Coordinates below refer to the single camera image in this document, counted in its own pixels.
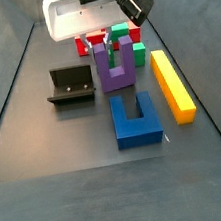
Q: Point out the black angle bracket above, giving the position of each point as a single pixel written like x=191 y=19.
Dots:
x=71 y=82

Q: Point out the purple U-shaped block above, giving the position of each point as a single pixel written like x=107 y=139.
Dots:
x=116 y=77

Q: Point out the blue U-shaped block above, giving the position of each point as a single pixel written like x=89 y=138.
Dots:
x=144 y=130

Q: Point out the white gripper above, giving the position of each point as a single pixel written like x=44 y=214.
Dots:
x=68 y=18

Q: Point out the green stepped block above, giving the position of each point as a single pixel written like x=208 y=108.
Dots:
x=139 y=53

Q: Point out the yellow long bar block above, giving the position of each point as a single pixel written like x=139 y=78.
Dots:
x=179 y=100

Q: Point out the red board with slots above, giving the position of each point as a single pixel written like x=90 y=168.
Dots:
x=96 y=39

